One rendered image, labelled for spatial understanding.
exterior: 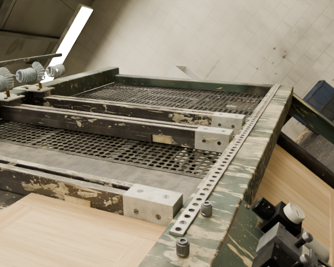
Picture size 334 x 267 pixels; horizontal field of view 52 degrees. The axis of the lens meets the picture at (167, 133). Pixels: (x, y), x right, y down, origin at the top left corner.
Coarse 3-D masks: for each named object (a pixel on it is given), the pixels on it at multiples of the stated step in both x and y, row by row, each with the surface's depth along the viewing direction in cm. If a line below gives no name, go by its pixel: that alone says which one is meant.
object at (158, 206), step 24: (0, 168) 93; (24, 168) 92; (48, 168) 92; (24, 192) 92; (48, 192) 88; (72, 192) 84; (96, 192) 81; (120, 192) 79; (144, 192) 79; (168, 192) 79; (144, 216) 77; (168, 216) 75
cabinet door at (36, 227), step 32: (0, 224) 76; (32, 224) 77; (64, 224) 77; (96, 224) 76; (128, 224) 76; (0, 256) 67; (32, 256) 67; (64, 256) 66; (96, 256) 66; (128, 256) 66
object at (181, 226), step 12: (276, 84) 207; (264, 108) 155; (252, 120) 137; (240, 144) 112; (228, 156) 104; (216, 168) 95; (216, 180) 88; (204, 192) 82; (192, 204) 77; (180, 216) 72; (192, 216) 72; (180, 228) 68
